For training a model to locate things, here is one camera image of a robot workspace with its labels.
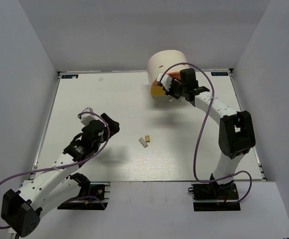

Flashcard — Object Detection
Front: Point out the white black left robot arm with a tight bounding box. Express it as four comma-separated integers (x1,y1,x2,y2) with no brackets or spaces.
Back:
1,111,120,238

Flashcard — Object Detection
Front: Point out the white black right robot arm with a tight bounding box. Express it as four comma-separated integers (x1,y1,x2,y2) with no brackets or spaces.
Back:
158,68,256,199

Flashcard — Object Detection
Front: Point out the blue right corner label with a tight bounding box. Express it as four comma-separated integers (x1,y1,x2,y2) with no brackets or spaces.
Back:
211,72,229,76

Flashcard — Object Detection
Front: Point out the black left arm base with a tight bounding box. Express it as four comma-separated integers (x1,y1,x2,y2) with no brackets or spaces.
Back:
57,182,110,211

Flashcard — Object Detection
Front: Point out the tan yellow eraser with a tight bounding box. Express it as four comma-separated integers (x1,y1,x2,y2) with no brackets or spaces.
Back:
145,135,151,142

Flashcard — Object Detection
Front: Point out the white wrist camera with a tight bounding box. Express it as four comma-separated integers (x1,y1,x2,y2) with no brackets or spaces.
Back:
78,107,96,126
157,73,173,92

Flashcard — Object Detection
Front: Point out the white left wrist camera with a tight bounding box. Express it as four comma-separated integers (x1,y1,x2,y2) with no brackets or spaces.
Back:
78,107,96,126

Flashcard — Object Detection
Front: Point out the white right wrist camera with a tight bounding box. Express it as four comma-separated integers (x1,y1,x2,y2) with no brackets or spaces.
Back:
157,73,173,92

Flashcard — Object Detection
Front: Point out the blue left corner label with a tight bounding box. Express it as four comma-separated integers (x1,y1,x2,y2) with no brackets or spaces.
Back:
61,74,79,79

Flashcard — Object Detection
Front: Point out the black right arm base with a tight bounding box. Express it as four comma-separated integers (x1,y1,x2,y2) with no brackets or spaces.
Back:
188,182,241,212

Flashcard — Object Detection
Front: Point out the cream round drawer cabinet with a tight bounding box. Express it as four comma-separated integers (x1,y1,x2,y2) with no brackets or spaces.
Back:
147,50,187,89

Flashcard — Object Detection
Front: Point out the yellow drawer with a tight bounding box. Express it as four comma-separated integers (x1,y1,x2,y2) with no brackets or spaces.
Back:
150,85,166,98

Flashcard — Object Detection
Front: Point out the grey white eraser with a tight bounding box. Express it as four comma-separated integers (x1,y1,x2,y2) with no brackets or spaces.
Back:
139,137,148,148

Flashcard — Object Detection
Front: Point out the grey bottom drawer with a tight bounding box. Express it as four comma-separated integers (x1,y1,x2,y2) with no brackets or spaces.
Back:
153,95,184,105

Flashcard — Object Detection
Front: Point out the blue corner label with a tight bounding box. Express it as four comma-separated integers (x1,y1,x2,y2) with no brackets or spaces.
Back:
211,72,229,76
61,74,79,79

